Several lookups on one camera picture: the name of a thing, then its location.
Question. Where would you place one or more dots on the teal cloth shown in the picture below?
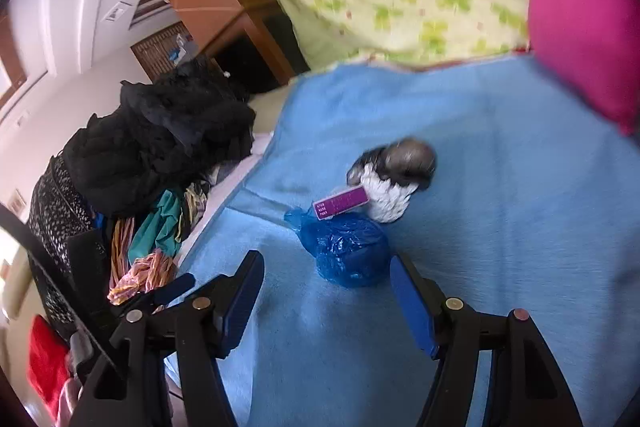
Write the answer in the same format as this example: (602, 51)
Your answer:
(160, 222)

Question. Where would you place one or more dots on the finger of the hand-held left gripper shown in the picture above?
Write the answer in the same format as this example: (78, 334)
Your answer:
(172, 287)
(87, 272)

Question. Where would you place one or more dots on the red cloth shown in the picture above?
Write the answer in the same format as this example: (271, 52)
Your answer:
(45, 357)

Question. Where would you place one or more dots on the dark wooden cabinet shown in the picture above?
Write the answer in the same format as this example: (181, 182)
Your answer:
(245, 52)

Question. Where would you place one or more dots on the pink pillow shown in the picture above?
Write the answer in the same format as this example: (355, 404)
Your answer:
(580, 22)

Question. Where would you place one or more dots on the white tissue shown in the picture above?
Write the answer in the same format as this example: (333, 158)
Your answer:
(385, 199)

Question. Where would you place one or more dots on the blue blanket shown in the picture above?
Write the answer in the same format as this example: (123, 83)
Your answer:
(500, 232)

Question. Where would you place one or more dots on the striped scarf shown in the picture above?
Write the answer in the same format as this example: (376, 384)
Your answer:
(145, 272)

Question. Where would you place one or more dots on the purple white medicine box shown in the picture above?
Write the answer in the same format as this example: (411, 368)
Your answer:
(340, 203)

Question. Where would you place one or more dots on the wooden lattice door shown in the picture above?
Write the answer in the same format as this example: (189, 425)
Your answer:
(160, 49)

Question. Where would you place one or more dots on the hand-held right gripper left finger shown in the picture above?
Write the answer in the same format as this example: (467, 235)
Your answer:
(240, 307)

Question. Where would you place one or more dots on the black white floral garment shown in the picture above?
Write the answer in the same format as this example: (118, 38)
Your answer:
(55, 207)

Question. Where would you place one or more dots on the grey foil wad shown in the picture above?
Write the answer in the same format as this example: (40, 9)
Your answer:
(407, 157)

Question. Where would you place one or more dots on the blue plastic bag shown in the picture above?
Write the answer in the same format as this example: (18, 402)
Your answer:
(350, 252)

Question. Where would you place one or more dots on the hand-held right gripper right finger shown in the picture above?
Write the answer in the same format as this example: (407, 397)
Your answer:
(412, 307)

